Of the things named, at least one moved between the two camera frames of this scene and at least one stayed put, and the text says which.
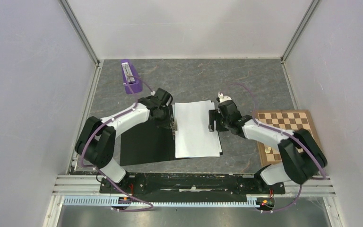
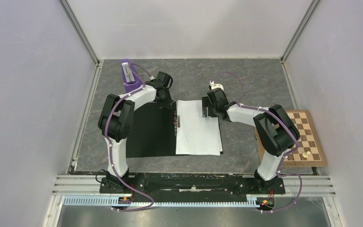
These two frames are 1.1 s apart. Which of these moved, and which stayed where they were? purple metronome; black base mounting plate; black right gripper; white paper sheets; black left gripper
Moved: black right gripper; black left gripper
Stayed: black base mounting plate; purple metronome; white paper sheets
